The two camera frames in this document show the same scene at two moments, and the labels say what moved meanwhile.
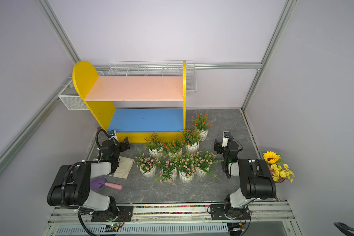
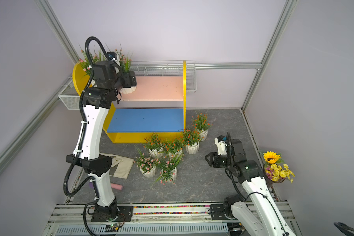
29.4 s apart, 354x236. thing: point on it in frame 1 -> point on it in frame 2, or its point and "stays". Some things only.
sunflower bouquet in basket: x=280 y=171 stays
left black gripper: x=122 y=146 -> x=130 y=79
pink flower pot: x=187 y=167 -> x=125 y=61
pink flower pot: x=202 y=161 -> x=86 y=64
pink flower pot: x=147 y=165 stays
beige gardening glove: x=125 y=165 stays
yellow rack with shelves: x=134 y=108 stays
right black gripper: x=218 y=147 -> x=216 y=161
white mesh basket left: x=71 y=99 stays
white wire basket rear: x=156 y=68 stays
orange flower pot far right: x=200 y=122 stays
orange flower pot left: x=153 y=144 stays
